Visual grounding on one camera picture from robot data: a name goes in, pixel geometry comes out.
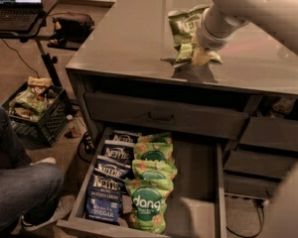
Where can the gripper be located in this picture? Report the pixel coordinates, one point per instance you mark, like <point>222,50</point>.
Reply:
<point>209,38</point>

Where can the green Kettle jalapeno chip bag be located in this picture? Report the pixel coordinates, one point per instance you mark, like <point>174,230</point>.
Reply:
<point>184,24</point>

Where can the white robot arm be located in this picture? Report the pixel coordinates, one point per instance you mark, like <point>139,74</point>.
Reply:
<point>279,19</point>

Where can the grey cabinet with counter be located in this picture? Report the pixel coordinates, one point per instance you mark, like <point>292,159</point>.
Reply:
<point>131,51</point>

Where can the rear green Dang chip bag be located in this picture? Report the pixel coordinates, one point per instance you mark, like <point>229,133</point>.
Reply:
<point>165,137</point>

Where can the green dang chip bag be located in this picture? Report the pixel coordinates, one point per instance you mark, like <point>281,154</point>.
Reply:
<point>153,170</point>
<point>165,137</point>
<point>161,152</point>
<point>148,198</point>

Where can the grey right upper drawer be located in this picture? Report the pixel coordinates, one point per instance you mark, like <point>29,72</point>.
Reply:
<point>272,133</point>

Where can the grey top drawer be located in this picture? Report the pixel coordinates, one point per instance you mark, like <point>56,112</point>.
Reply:
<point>167,115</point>

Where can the rear blue Kettle chip bag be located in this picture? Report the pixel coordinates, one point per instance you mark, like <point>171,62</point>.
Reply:
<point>125,136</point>

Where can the blue kettle chip bag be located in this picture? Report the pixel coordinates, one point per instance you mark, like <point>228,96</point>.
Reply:
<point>119,151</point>
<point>125,136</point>
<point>103,199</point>
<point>111,167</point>

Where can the grey right middle drawer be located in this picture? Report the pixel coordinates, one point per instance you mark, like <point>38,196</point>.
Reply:
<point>259,164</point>

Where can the dark bag on floor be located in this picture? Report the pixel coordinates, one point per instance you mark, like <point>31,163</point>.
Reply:
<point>70,30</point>

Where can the grey right bottom drawer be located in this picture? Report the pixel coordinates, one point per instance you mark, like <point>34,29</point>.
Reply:
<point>249,187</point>

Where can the front green Dang chip bag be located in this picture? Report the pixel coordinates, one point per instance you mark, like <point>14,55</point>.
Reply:
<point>148,198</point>

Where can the open grey middle drawer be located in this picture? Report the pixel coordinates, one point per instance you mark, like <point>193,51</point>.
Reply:
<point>195,207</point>

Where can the front blue Kettle chip bag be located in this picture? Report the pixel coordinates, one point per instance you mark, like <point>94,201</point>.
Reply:
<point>103,199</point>

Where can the black power plug left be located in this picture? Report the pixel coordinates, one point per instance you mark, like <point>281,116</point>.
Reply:
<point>85,148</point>

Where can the black plastic crate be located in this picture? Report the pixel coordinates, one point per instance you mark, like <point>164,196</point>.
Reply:
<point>47,128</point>

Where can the black laptop stand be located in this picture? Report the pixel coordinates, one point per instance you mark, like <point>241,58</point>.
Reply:
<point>12,70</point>

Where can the snack bags in crate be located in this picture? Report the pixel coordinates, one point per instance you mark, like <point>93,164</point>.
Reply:
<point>32,102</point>

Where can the white sneaker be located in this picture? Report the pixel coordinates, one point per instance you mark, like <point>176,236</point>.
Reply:
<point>48,160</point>
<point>64,208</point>

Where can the black laptop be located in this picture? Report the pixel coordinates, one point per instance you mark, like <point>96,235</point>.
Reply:
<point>19,15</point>

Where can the person's leg in jeans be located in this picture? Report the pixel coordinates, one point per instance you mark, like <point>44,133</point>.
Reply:
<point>29,192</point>

